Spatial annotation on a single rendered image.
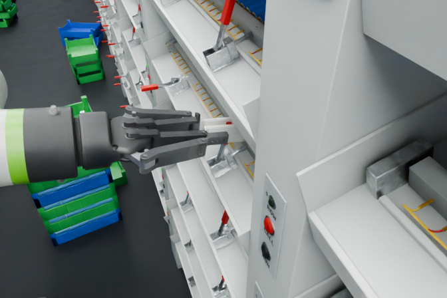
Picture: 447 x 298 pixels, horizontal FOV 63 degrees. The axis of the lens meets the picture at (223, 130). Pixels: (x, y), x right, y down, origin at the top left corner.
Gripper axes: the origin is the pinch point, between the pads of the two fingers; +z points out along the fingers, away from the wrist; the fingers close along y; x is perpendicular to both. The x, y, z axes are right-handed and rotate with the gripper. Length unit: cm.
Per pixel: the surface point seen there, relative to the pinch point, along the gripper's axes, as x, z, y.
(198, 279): -64, 10, -16
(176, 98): -8.2, -0.1, -23.9
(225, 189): -8.2, 0.0, 4.3
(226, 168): -6.9, 1.3, 1.0
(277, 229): 3.6, -3.5, 22.0
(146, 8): 4.2, -3.0, -44.6
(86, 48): -87, -5, -239
